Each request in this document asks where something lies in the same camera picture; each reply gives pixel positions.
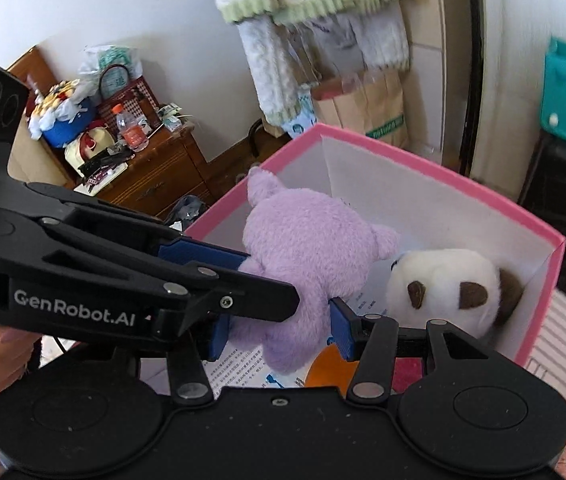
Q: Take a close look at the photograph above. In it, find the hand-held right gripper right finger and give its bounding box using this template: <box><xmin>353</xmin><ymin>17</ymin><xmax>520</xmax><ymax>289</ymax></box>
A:
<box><xmin>329</xmin><ymin>296</ymin><xmax>504</xmax><ymax>405</ymax></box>

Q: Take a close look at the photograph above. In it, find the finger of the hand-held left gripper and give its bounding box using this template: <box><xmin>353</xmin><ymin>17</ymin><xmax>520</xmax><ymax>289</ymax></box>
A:
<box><xmin>25</xmin><ymin>182</ymin><xmax>250</xmax><ymax>272</ymax></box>
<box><xmin>40</xmin><ymin>217</ymin><xmax>302</xmax><ymax>323</ymax></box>

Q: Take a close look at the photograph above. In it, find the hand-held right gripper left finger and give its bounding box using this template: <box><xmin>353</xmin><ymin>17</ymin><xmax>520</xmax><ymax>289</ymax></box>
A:
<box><xmin>162</xmin><ymin>311</ymin><xmax>236</xmax><ymax>406</ymax></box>

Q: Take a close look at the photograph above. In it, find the purple plush toy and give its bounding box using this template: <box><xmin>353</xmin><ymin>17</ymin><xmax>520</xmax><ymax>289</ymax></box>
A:
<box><xmin>230</xmin><ymin>166</ymin><xmax>402</xmax><ymax>374</ymax></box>

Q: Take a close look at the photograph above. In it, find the pink cardboard box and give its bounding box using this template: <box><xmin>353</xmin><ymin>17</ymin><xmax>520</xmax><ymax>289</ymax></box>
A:
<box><xmin>140</xmin><ymin>122</ymin><xmax>566</xmax><ymax>397</ymax></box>

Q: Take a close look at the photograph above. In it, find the orange soft toy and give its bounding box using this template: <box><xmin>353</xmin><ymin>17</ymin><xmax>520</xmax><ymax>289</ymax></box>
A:
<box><xmin>305</xmin><ymin>347</ymin><xmax>360</xmax><ymax>391</ymax></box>

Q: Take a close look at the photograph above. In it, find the wooden cabinet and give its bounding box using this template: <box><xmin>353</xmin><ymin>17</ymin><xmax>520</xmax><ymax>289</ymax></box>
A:
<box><xmin>5</xmin><ymin>45</ymin><xmax>214</xmax><ymax>222</ymax></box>

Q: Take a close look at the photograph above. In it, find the white brown panda plush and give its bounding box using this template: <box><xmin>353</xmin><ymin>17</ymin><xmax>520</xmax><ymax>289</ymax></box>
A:
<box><xmin>386</xmin><ymin>248</ymin><xmax>526</xmax><ymax>349</ymax></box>

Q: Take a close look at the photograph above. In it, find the beige red cap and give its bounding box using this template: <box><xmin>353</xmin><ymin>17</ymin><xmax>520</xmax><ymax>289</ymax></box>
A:
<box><xmin>64</xmin><ymin>127</ymin><xmax>114</xmax><ymax>177</ymax></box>

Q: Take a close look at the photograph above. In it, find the blue flower basket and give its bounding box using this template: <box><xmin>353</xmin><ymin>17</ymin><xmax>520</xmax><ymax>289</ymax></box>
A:
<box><xmin>28</xmin><ymin>79</ymin><xmax>100</xmax><ymax>149</ymax></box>

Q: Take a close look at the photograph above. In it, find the clear water bottle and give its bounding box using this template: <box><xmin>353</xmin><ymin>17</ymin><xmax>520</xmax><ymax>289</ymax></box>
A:
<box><xmin>111</xmin><ymin>103</ymin><xmax>150</xmax><ymax>153</ymax></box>

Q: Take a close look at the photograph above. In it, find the red checkered basket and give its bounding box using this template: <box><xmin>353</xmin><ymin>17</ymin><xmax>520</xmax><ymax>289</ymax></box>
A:
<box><xmin>95</xmin><ymin>76</ymin><xmax>164</xmax><ymax>132</ymax></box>

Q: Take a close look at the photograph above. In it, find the white printed fleece blanket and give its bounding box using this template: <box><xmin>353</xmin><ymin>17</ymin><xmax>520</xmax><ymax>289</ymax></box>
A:
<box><xmin>237</xmin><ymin>2</ymin><xmax>410</xmax><ymax>127</ymax></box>

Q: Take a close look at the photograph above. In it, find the white green plastic bag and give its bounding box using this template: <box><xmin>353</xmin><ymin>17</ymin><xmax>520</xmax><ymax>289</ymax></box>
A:
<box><xmin>79</xmin><ymin>44</ymin><xmax>144</xmax><ymax>87</ymax></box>

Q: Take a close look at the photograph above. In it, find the brown paper bag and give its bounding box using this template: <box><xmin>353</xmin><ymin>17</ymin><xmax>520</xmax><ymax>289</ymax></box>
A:
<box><xmin>311</xmin><ymin>70</ymin><xmax>410</xmax><ymax>150</ymax></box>

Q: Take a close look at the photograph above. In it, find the black suitcase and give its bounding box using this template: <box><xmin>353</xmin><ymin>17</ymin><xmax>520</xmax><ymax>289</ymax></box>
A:
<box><xmin>520</xmin><ymin>132</ymin><xmax>566</xmax><ymax>292</ymax></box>

